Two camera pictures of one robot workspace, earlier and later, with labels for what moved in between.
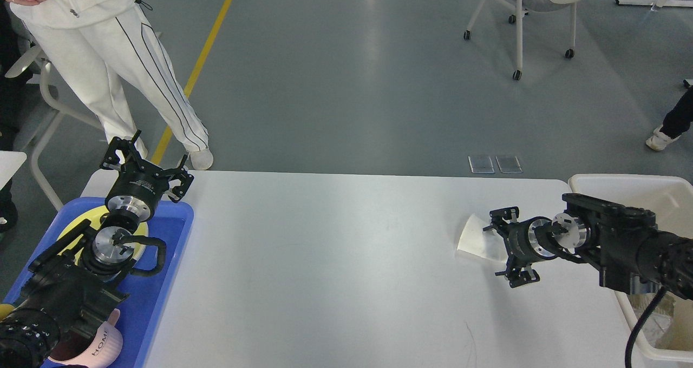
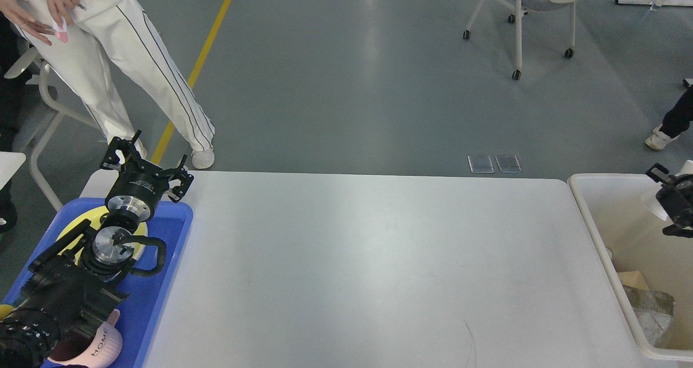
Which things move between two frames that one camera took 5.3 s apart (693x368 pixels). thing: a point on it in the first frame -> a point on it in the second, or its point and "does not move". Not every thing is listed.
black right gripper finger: x=501 y=217 -> x=659 y=172
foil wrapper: x=657 y=323 does not move
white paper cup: x=487 y=242 -> x=653 y=203
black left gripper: x=138 y=185 does not move
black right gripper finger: x=518 y=277 -> x=674 y=230
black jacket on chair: x=10 y=89 does not move
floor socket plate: x=509 y=164 does not move
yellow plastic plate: x=69 y=247 does not move
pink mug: x=105 y=349 does not move
